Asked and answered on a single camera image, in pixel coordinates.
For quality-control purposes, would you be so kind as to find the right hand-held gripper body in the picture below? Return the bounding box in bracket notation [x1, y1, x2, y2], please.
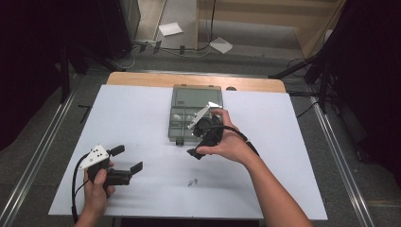
[186, 101, 226, 149]

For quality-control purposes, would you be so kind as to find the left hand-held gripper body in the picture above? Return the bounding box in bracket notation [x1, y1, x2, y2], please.
[78, 144, 133, 188]

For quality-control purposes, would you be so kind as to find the clear grey compartment box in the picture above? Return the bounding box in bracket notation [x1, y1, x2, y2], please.
[167, 83, 227, 147]

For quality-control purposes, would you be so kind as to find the person's right hand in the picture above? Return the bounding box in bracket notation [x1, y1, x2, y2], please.
[195, 107, 257, 166]

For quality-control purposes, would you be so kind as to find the person's left hand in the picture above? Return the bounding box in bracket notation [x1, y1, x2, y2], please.
[81, 160, 116, 219]

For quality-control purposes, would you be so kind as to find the black angled bar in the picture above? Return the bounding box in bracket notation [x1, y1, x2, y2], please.
[78, 104, 93, 125]

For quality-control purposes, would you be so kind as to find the wooden table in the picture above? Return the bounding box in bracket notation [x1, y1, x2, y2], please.
[106, 71, 288, 95]

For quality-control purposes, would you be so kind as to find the white table board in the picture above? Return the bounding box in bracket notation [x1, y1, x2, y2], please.
[48, 83, 328, 221]

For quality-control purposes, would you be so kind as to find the black metal stand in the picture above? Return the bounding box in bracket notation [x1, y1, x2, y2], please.
[268, 52, 336, 115]
[58, 41, 128, 104]

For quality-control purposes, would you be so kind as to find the white paper sheet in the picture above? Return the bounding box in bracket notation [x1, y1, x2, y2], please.
[209, 36, 234, 55]
[158, 21, 184, 38]

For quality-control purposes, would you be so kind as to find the power strip with plugs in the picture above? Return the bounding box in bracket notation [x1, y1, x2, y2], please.
[133, 39, 164, 55]

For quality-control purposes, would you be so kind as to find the black cabinet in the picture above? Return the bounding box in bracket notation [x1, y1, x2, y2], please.
[96, 0, 142, 61]

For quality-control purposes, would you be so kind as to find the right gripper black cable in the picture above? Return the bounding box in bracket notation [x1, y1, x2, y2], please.
[203, 124, 261, 158]

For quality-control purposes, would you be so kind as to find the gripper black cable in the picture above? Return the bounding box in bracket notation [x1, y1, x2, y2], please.
[203, 124, 261, 158]
[70, 152, 93, 225]

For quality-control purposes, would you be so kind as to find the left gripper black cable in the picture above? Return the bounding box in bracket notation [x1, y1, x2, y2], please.
[70, 152, 93, 225]

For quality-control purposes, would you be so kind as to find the metal floor rail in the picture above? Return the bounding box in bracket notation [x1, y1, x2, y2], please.
[0, 90, 78, 227]
[309, 96, 376, 227]

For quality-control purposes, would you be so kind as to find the black hanging cable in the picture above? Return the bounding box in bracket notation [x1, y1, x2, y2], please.
[160, 0, 219, 57]

